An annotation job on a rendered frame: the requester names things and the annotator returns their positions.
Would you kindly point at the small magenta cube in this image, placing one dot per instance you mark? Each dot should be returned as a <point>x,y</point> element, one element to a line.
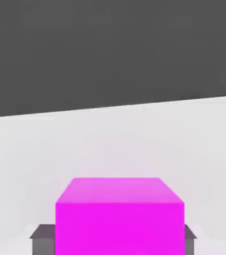
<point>120,223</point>

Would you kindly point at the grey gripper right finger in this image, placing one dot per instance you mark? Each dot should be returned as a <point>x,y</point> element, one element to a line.
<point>189,243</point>

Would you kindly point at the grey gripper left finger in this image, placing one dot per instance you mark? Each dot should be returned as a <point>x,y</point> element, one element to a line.
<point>44,241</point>

